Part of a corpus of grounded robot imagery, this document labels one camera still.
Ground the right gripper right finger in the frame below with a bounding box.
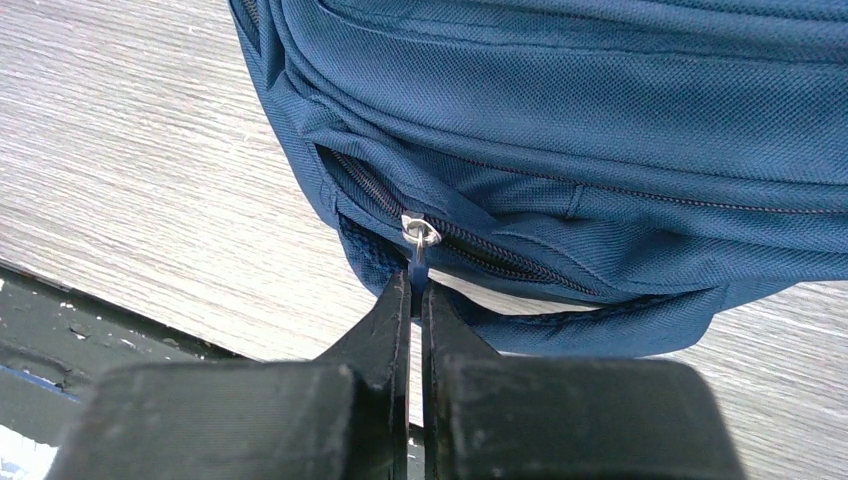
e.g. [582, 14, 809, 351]
[421, 283, 499, 479]

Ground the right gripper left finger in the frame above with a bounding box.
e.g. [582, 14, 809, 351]
[317, 271, 412, 479]

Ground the navy blue student backpack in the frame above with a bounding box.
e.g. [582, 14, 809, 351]
[230, 1, 847, 357]

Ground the black mounting base plate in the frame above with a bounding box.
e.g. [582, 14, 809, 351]
[1, 268, 233, 445]

